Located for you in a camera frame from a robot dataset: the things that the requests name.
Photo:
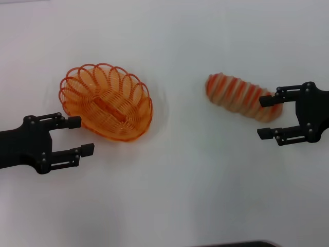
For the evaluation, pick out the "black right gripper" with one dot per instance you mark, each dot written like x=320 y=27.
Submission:
x=316 y=115

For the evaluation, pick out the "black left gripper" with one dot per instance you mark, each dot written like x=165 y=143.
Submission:
x=25 y=144

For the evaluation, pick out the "long orange striped bread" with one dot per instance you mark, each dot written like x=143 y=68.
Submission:
x=231 y=95

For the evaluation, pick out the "orange plastic woven basket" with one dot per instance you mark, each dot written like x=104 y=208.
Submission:
x=115 y=113

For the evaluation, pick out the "dark rounded robot base edge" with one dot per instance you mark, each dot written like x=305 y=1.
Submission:
x=244 y=244

